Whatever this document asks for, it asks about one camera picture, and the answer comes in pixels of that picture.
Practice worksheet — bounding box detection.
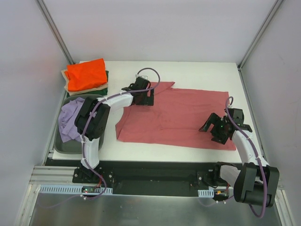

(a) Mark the pink t shirt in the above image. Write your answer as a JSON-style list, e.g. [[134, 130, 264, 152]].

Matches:
[[116, 81, 236, 151]]

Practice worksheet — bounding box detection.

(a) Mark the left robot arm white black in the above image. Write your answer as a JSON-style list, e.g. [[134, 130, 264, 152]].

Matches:
[[74, 76, 155, 186]]

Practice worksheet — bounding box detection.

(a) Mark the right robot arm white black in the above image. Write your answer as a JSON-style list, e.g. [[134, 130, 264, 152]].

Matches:
[[199, 108, 279, 207]]

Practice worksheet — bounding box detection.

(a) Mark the dark green folded t shirt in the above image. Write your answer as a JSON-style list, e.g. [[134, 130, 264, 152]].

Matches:
[[61, 70, 108, 96]]

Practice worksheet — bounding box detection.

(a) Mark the orange folded t shirt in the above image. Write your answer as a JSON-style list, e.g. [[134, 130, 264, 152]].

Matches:
[[66, 58, 108, 91]]

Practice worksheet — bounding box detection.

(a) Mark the beige folded t shirt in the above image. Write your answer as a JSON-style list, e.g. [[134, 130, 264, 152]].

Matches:
[[61, 69, 109, 97]]

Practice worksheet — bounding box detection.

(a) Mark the lilac crumpled t shirt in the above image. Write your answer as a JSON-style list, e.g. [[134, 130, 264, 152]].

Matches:
[[58, 97, 85, 143]]

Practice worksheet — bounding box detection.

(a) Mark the grey plastic bin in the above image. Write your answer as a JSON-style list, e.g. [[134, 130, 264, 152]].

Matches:
[[54, 94, 101, 154]]

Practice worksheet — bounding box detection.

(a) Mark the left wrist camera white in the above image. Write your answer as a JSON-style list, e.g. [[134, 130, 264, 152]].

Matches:
[[135, 74, 148, 80]]

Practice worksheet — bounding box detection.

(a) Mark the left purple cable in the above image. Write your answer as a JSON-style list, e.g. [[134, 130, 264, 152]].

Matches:
[[79, 67, 161, 201]]

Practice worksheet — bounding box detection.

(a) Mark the right white cable duct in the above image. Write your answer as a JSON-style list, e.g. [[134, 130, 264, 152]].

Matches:
[[198, 188, 214, 198]]

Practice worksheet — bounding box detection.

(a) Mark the white cable duct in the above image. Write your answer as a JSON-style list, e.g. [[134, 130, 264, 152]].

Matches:
[[198, 188, 214, 198], [40, 185, 113, 195]]

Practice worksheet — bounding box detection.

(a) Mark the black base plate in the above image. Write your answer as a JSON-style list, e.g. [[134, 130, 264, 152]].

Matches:
[[71, 161, 236, 196]]

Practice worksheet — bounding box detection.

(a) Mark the aluminium rail front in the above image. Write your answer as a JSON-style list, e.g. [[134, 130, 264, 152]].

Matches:
[[29, 166, 76, 185]]

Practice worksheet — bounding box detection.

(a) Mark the right aluminium frame post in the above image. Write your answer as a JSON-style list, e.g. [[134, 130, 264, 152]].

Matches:
[[238, 0, 285, 71]]

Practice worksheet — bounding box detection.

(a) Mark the aluminium frame post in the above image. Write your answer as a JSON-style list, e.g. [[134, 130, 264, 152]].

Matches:
[[35, 0, 75, 65], [238, 0, 285, 71]]

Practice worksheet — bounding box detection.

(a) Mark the left white cable duct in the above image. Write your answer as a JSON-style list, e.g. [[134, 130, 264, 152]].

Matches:
[[40, 185, 113, 195]]

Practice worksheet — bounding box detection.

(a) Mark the left aluminium frame post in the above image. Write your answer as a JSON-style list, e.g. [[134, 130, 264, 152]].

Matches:
[[35, 0, 75, 65]]

